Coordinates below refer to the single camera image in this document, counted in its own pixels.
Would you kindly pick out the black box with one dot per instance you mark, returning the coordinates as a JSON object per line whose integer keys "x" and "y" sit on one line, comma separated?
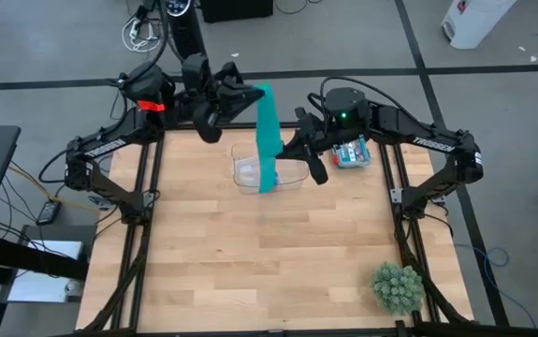
{"x": 236, "y": 9}

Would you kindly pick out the black tower fan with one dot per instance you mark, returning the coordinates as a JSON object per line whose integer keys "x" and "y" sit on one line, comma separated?
{"x": 186, "y": 33}

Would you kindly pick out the black metal table frame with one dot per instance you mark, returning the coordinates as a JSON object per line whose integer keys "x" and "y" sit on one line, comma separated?
{"x": 240, "y": 125}

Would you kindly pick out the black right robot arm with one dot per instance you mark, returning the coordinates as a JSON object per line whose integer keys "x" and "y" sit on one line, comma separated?
{"x": 437, "y": 142}

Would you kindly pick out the white floor appliance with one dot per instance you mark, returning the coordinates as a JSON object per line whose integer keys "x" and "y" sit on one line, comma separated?
{"x": 476, "y": 21}

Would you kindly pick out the green artificial plant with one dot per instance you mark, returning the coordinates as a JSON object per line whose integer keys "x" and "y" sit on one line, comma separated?
{"x": 398, "y": 289}

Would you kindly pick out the teal white first aid kit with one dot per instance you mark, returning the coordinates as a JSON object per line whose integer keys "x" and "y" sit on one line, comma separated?
{"x": 353, "y": 154}

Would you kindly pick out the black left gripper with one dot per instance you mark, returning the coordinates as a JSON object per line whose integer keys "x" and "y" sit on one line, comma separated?
{"x": 207, "y": 117}

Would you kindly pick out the white grey box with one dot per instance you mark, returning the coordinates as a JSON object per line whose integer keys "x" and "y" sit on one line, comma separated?
{"x": 44, "y": 285}

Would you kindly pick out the grey metal bracket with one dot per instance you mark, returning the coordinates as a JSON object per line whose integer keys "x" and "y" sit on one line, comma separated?
{"x": 395, "y": 195}
{"x": 102, "y": 202}

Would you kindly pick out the clear plastic bin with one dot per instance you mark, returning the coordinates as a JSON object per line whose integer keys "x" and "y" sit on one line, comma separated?
{"x": 240, "y": 159}

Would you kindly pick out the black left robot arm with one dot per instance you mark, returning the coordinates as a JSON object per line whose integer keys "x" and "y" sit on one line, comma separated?
{"x": 105, "y": 147}

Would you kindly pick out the black power adapter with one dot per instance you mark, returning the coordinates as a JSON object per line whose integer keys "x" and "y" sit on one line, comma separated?
{"x": 48, "y": 213}

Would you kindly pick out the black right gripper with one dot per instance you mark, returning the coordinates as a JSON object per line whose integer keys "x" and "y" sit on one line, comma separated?
{"x": 313, "y": 136}

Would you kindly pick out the teal elastic bandage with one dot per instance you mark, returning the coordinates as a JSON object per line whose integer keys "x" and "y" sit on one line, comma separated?
{"x": 268, "y": 131}

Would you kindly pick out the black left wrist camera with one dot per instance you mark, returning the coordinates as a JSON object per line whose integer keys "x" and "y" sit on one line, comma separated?
{"x": 196, "y": 72}

